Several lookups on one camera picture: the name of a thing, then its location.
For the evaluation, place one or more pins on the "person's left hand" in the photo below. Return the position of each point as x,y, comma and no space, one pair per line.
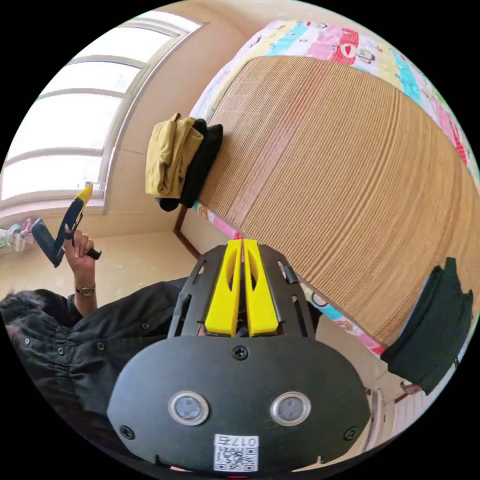
80,262

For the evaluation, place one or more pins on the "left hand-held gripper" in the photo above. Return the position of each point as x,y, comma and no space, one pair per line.
70,219

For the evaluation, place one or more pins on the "person's body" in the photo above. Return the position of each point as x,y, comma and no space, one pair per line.
93,348

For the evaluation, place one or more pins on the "person's left forearm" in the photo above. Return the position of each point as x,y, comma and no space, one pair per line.
85,304

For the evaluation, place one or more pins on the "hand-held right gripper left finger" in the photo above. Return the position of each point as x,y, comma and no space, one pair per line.
222,300

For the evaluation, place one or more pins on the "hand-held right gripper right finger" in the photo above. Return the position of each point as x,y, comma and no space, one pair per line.
262,303

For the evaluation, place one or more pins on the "black pants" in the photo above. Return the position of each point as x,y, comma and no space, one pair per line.
427,337

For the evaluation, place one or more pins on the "bed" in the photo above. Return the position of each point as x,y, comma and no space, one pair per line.
337,168

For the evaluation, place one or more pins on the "window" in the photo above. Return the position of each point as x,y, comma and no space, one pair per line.
75,123

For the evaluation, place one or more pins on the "pile of clothes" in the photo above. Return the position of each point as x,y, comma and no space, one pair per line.
168,157

